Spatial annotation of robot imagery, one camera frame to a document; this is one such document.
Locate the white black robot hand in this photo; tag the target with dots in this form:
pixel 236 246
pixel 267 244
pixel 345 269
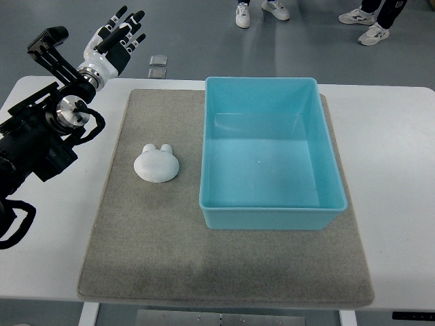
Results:
pixel 110 48

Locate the white bunny toy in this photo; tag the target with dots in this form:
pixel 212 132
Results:
pixel 156 165

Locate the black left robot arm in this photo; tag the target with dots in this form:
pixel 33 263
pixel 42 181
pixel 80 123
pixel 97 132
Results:
pixel 42 130

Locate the blue plastic box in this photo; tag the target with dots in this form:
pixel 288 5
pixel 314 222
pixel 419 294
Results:
pixel 268 161

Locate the upper metal floor plate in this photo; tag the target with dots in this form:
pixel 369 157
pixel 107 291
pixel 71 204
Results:
pixel 158 60

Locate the metal floor plate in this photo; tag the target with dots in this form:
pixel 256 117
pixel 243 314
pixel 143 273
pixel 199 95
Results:
pixel 157 73
pixel 158 60

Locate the lower metal floor plate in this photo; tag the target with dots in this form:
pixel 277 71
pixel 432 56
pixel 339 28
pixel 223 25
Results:
pixel 157 73

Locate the white sneaker left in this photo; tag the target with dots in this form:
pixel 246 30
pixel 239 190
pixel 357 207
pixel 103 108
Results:
pixel 242 17

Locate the grey felt mat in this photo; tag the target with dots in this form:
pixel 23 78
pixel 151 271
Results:
pixel 150 244

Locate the white table leg left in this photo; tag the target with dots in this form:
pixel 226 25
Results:
pixel 89 314

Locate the white table leg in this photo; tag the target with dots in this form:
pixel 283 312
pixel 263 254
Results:
pixel 89 314
pixel 348 318

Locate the white grey sneaker far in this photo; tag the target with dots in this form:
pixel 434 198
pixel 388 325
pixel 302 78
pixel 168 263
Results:
pixel 357 16

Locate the white grey sneaker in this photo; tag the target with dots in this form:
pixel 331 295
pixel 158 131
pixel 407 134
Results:
pixel 357 16
pixel 373 35

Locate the white grey sneaker near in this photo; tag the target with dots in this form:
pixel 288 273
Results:
pixel 373 35

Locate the dark trouser leg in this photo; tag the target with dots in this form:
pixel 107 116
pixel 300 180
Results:
pixel 390 10

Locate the white table leg right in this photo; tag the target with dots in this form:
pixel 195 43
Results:
pixel 348 318

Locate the black table control panel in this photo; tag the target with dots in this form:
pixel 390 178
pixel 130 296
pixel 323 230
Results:
pixel 413 316

